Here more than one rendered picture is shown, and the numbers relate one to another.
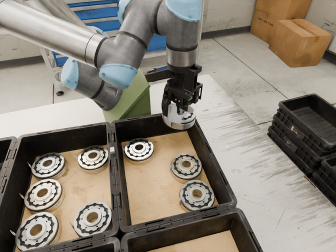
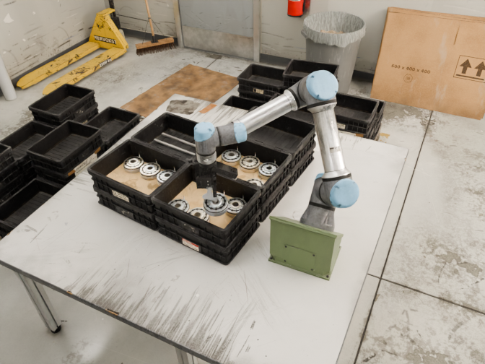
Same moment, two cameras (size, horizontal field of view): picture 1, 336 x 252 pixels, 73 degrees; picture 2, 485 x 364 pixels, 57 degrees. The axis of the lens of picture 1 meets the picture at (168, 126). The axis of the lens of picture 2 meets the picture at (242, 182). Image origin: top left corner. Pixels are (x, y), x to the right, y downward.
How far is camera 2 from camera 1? 198 cm
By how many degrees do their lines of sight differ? 88
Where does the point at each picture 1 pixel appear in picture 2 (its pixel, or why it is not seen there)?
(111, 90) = (307, 213)
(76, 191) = (241, 175)
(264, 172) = (153, 292)
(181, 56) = not seen: hidden behind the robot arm
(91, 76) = (315, 191)
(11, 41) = not seen: outside the picture
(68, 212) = not seen: hidden behind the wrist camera
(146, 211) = (198, 191)
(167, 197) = (194, 202)
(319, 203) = (102, 297)
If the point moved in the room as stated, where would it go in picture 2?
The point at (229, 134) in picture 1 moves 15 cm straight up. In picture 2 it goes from (205, 310) to (201, 287)
